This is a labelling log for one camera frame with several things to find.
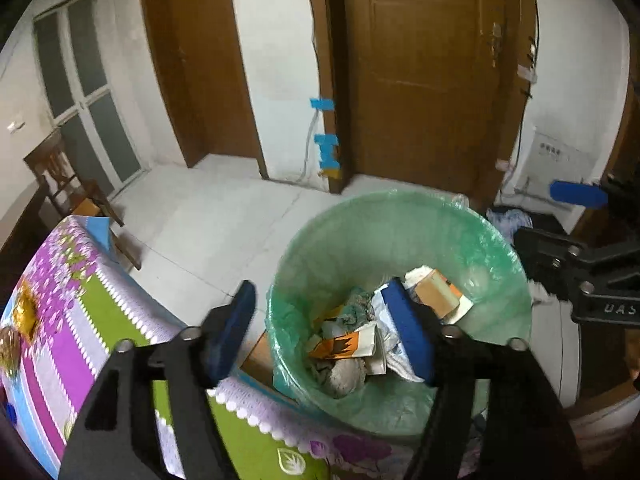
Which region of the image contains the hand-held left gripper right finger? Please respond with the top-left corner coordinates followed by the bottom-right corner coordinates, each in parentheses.
top-left (385, 280), bottom-right (586, 480)

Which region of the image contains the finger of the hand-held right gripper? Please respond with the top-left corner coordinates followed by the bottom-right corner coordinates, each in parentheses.
top-left (549, 172), bottom-right (640, 211)
top-left (514, 227), bottom-right (640, 330)

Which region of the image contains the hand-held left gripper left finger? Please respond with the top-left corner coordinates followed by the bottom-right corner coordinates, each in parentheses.
top-left (57, 280), bottom-right (258, 480)

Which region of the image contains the crushed orange paper cup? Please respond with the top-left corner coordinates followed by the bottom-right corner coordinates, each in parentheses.
top-left (404, 265), bottom-right (475, 325)

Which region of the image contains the green wrapper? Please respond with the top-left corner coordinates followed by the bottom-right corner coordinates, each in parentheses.
top-left (340, 287), bottom-right (376, 326)

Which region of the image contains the orange and white paper packet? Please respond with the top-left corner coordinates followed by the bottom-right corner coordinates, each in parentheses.
top-left (307, 322), bottom-right (386, 376)

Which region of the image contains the grey knitted sock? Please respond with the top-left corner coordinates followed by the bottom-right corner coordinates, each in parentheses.
top-left (320, 357), bottom-right (371, 400)

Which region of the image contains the trash bin with green bag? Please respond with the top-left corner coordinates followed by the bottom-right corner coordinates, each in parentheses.
top-left (265, 190), bottom-right (533, 436)

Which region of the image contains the cardboard box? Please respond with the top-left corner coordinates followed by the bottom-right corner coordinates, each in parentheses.
top-left (239, 329), bottom-right (301, 403)

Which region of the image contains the white appliance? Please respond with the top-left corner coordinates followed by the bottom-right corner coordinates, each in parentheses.
top-left (500, 125), bottom-right (601, 211)

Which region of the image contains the crumpled white tissue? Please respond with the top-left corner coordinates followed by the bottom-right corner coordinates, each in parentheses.
top-left (487, 208), bottom-right (533, 241)

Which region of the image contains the floral striped tablecloth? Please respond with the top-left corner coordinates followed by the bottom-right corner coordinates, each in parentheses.
top-left (0, 215), bottom-right (481, 480)

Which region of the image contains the panelled wooden door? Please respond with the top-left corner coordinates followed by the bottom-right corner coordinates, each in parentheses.
top-left (310, 0), bottom-right (538, 211)

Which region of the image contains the gold foil wrapper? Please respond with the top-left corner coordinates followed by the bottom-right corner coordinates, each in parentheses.
top-left (12, 282), bottom-right (40, 341)

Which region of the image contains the wooden chair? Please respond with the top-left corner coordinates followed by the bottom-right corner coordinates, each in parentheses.
top-left (22, 127), bottom-right (143, 271)

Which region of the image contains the round wooden table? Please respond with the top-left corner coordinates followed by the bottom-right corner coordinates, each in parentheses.
top-left (0, 180), bottom-right (51, 261)

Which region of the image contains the plain wooden door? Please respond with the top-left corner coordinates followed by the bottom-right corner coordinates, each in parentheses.
top-left (137, 0), bottom-right (271, 181)

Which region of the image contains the glass double door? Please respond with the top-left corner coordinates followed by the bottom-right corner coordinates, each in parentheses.
top-left (32, 0), bottom-right (151, 201)

